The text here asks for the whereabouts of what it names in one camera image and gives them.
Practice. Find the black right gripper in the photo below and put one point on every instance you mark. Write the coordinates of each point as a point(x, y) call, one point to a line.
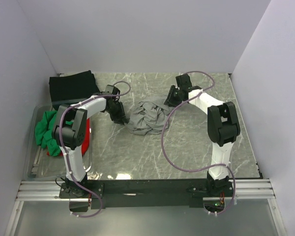
point(169, 99)

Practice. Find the clear plastic bin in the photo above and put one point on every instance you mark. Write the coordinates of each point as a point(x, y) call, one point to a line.
point(44, 159)

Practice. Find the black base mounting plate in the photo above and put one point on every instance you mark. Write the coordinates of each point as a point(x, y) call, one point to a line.
point(143, 193)

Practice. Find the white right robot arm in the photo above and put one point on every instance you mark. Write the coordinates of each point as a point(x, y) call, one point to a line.
point(222, 128)

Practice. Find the grey t-shirt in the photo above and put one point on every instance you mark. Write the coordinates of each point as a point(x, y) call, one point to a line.
point(149, 117)

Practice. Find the aluminium rail frame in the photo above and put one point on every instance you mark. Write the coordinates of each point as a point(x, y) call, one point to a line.
point(43, 191)

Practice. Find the green t-shirt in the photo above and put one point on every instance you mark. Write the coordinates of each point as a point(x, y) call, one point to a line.
point(43, 133)

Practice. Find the folded black t-shirt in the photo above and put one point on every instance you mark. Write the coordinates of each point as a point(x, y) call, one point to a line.
point(72, 88)

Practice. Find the red t-shirt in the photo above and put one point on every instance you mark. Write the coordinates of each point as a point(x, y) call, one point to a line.
point(84, 140)

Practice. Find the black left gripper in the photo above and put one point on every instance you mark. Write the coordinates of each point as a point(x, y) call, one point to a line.
point(119, 118)

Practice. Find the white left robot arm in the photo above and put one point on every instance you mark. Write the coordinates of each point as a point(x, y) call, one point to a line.
point(70, 127)

